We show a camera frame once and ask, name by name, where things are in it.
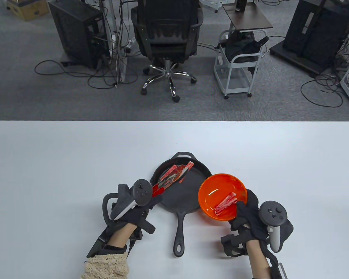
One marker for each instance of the person's right forearm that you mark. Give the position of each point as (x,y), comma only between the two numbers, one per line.
(257,258)

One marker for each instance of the black computer tower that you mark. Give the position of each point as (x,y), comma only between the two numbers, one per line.
(75,32)

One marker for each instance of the brown side table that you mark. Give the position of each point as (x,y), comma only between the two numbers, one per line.
(247,17)

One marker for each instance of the cardboard box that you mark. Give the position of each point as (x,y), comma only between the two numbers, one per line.
(29,10)

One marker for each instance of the white power strip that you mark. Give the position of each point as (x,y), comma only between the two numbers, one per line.
(130,46)

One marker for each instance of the orange plastic bowl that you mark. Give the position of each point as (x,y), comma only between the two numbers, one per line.
(218,184)

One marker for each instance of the black equipment cabinet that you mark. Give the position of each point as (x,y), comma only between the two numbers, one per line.
(320,29)

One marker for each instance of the person's right hand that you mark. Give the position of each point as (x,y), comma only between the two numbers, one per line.
(248,223)

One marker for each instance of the black mesh office chair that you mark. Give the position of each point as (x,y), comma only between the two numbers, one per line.
(167,29)

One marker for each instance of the white trolley cart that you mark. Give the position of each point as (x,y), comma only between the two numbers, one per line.
(227,81)

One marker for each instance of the red white crab stick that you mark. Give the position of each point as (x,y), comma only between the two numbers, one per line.
(176,169)

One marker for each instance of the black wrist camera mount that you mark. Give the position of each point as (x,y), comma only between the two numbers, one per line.
(100,244)
(279,272)

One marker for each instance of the black bottle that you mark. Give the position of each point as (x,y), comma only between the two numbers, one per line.
(240,5)

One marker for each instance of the cream knit sleeve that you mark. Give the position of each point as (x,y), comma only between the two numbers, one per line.
(104,266)

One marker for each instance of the black cast iron pan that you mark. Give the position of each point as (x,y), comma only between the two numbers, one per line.
(189,191)

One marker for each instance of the black platform base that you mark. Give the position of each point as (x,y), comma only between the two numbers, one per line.
(293,62)

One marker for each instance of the grey handheld controller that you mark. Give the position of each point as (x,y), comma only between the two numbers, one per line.
(142,191)
(272,212)

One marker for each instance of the black bag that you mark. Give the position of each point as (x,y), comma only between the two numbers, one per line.
(241,46)

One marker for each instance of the red marbled meat slices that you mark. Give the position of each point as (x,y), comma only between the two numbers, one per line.
(224,202)

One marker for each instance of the person's left hand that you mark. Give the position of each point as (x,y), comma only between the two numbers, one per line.
(139,218)

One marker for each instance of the white stand base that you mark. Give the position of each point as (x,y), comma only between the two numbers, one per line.
(213,4)

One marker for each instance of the person's left forearm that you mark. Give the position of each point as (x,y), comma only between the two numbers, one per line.
(119,237)

